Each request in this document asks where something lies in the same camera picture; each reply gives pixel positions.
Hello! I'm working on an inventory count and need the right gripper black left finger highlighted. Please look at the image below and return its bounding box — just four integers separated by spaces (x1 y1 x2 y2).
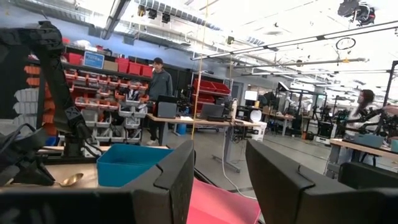
123 139 196 224

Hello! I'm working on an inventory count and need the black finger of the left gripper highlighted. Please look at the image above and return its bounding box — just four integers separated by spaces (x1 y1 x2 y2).
14 155 56 187

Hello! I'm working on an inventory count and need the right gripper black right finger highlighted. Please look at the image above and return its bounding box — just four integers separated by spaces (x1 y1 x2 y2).
245 139 353 224

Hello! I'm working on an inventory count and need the wooden spoon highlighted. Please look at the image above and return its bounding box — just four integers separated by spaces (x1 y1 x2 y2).
58 172 85 187

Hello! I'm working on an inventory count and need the pink plastic bin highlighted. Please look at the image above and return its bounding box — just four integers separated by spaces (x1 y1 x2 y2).
186 177 262 224

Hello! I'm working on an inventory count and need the black panel with small bins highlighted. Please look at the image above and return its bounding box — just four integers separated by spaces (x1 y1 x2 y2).
12 52 58 138

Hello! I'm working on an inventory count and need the blue plastic bin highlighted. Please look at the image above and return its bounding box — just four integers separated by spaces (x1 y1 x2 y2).
96 143 175 188

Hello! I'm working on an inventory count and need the wooden top background desk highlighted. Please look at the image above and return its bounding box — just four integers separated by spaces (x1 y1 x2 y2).
146 113 262 174

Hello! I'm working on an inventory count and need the grey box monitor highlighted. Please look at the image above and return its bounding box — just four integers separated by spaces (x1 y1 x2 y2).
157 95 178 119

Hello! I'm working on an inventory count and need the parts bin shelving rack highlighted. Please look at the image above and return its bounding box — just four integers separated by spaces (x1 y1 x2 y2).
62 43 154 151

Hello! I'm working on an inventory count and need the red bin storage rack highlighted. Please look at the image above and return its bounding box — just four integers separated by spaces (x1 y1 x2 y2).
192 77 233 113

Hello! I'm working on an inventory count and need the brown cardboard box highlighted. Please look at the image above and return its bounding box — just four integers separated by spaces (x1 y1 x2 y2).
103 60 119 72

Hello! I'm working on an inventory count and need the yellow hanging cord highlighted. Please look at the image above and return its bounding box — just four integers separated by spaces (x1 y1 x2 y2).
190 0 210 141

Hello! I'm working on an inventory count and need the blue wall sign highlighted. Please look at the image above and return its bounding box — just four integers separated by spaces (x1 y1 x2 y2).
83 50 105 70

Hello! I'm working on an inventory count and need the black ceiling cable reel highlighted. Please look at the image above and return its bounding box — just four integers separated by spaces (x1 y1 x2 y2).
337 0 376 27

